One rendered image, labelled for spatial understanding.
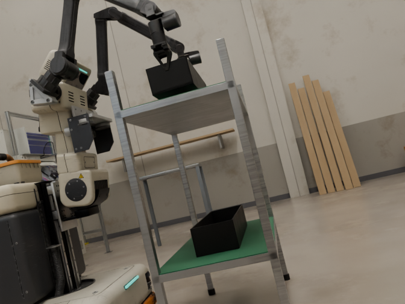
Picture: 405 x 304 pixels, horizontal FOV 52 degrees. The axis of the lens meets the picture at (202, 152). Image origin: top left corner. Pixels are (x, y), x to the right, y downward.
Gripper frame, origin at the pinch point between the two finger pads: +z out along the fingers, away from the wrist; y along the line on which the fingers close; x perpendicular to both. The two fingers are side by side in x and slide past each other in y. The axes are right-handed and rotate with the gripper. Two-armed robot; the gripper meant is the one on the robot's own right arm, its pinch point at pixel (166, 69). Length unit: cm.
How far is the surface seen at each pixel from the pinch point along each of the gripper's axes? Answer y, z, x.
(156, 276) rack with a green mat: -16, 75, 19
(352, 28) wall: 513, -129, -218
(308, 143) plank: 477, 29, -99
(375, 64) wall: 514, -63, -235
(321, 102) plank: 490, -26, -136
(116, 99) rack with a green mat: -16.7, 10.4, 18.0
